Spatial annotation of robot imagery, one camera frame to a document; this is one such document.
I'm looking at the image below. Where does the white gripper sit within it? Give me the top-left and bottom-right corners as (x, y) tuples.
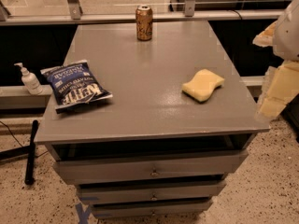
(252, 0), (299, 119)

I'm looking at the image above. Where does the yellow sponge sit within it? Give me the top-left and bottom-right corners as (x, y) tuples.
(181, 69), (225, 103)

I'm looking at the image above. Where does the blue potato chip bag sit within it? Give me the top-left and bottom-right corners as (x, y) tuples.
(41, 60), (113, 114)

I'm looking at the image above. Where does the gold soda can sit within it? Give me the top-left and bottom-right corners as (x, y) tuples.
(135, 5), (153, 41)

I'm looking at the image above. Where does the grey drawer cabinet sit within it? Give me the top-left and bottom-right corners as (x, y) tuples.
(34, 20), (271, 220)

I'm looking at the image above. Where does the middle grey drawer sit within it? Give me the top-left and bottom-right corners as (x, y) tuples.
(77, 180), (226, 204)

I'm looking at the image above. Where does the grey drawer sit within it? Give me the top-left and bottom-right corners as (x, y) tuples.
(77, 180), (226, 204)
(92, 198), (212, 219)
(53, 149), (249, 185)

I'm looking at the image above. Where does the bottom grey drawer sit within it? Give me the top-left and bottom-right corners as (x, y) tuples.
(92, 198), (212, 219)

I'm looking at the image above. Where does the top grey drawer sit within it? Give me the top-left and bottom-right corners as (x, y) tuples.
(53, 149), (249, 185)

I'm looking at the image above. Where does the white pump bottle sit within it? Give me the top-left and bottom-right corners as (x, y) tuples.
(15, 63), (43, 95)

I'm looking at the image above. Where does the black floor stand bar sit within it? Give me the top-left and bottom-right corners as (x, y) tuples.
(24, 120), (38, 185)

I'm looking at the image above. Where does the metal window rail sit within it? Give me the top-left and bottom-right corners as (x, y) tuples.
(0, 0), (285, 25)

